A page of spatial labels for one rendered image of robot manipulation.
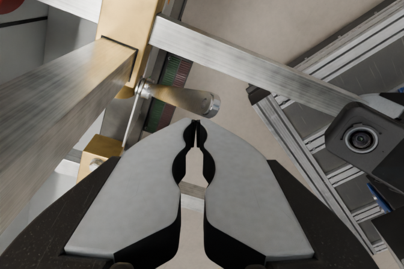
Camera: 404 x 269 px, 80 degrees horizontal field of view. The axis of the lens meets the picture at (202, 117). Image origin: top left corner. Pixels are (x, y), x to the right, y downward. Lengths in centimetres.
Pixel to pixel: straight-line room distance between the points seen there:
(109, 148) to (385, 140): 34
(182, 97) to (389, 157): 16
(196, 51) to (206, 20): 86
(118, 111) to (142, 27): 27
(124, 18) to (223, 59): 11
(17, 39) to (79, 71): 35
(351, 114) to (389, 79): 99
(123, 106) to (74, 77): 32
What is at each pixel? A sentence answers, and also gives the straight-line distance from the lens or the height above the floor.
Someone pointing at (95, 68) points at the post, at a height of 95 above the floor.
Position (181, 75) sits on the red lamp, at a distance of 44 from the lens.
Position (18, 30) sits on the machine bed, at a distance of 52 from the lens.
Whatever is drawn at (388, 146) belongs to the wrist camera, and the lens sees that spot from 23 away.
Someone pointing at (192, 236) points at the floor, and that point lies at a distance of 190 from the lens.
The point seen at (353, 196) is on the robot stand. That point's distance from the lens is 152.
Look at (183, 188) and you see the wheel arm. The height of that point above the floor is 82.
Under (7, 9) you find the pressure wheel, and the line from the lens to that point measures 29.
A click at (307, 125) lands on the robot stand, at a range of 114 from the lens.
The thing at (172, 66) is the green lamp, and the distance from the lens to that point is 44.
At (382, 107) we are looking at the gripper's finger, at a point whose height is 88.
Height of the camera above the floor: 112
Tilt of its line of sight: 62 degrees down
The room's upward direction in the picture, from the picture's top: 180 degrees clockwise
